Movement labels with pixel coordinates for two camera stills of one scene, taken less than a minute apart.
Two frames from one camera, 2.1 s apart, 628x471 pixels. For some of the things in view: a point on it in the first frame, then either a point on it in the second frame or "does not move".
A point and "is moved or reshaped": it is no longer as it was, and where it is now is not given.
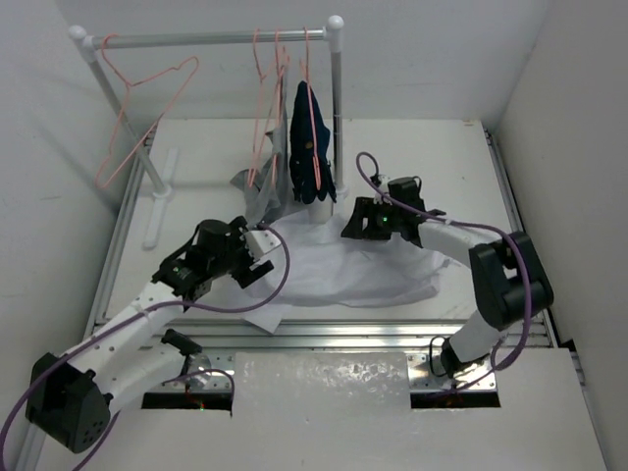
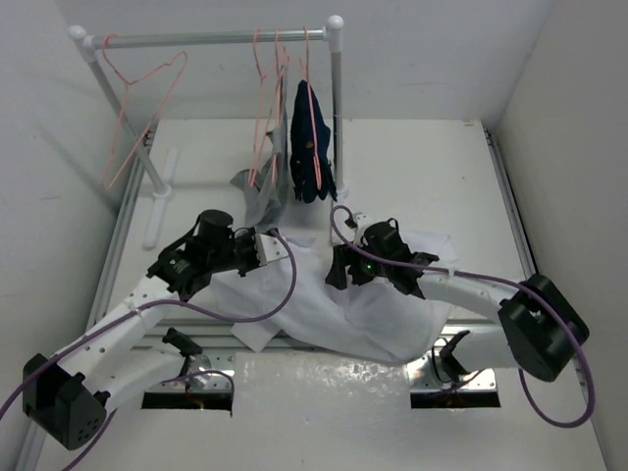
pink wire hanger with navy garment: (316, 166) does not move
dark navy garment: (301, 162) does not move
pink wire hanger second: (264, 106) does not move
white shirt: (325, 265) is moved or reshaped
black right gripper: (365, 208) → (343, 256)
